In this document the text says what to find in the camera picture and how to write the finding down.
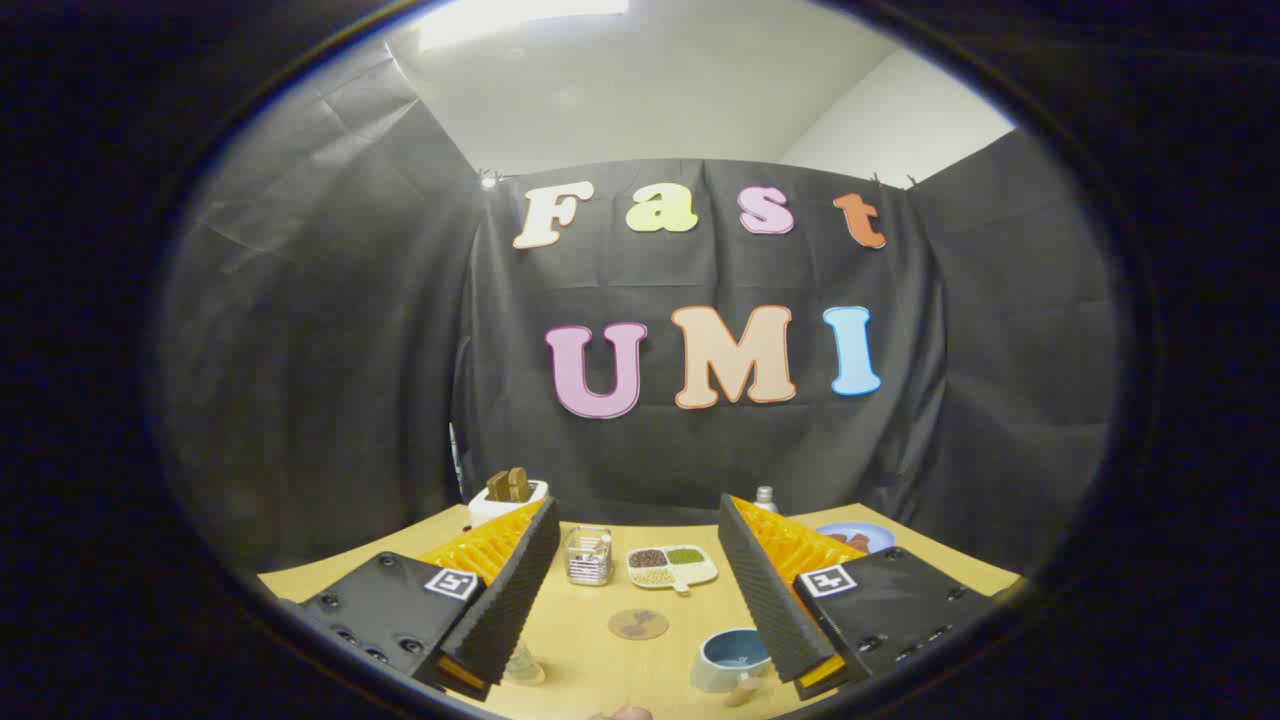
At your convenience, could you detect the clear plastic bottle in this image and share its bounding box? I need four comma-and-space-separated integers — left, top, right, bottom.
502, 640, 547, 688

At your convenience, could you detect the white toaster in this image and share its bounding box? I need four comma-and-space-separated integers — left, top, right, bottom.
467, 479, 550, 528

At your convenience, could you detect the blue plate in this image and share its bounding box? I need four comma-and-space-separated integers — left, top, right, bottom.
815, 521, 897, 556

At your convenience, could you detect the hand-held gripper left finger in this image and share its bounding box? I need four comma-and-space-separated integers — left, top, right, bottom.
275, 497, 563, 703

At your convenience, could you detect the white cup with blue inside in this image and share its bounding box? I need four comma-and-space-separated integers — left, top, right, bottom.
691, 627, 774, 707

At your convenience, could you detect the clear plastic container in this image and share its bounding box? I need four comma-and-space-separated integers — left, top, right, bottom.
563, 526, 614, 588

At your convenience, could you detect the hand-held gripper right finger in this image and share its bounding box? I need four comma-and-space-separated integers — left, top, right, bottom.
717, 493, 1006, 702

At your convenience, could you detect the black backdrop cloth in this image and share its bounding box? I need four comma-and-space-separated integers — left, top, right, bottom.
158, 40, 1123, 577

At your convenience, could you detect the wooden table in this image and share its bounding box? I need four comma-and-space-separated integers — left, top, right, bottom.
258, 503, 1022, 720

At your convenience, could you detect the white divided dish with beans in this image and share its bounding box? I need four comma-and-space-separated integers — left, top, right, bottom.
626, 544, 720, 595

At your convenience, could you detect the round brown coaster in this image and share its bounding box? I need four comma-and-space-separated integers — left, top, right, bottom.
607, 608, 671, 642

